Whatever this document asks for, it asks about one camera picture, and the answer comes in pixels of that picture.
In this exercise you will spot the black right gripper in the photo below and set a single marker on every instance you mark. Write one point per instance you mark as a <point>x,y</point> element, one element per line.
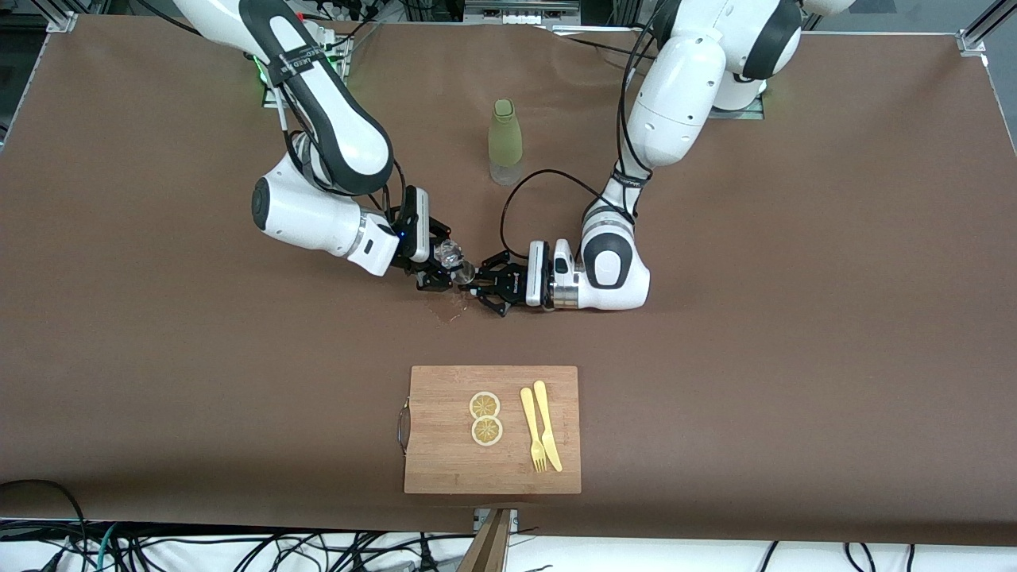
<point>424,268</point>

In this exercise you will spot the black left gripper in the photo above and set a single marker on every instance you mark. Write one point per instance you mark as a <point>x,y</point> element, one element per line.
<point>516,281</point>

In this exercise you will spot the clear glass cup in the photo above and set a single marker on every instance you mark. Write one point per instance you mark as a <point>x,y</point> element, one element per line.
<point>450,254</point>

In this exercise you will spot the clear glass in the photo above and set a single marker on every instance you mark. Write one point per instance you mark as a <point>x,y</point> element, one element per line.
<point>465,274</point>

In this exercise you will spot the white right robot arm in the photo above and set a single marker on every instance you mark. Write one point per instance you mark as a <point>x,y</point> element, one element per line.
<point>334,119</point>

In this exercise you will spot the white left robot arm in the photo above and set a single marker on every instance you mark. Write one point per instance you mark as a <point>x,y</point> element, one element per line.
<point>675,87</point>

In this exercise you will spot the spilled liquid puddle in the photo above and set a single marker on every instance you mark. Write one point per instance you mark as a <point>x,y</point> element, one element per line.
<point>453,316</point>

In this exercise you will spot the lemon slice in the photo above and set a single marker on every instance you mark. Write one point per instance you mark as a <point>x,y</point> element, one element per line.
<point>487,431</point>
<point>485,405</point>

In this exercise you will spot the green frosted bottle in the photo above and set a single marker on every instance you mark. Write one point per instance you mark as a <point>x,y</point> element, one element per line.
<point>505,135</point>

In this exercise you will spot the yellow plastic fork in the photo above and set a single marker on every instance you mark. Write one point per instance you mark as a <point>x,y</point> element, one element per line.
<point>530,421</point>

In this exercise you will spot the yellow plastic knife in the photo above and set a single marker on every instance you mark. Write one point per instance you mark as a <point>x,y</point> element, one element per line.
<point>547,429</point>

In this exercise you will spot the wooden cutting board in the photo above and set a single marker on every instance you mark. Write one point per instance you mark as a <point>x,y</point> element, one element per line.
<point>445,461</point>

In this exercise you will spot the brown table cover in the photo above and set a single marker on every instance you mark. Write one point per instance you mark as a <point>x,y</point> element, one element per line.
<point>238,381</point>

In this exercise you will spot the grey power strip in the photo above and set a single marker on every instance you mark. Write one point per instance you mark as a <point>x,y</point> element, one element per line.
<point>520,14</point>

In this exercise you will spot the wooden beam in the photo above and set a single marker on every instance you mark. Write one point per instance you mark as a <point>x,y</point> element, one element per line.
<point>486,548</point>

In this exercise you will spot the metal bracket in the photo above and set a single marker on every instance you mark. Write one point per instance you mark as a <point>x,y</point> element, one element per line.
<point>515,518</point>

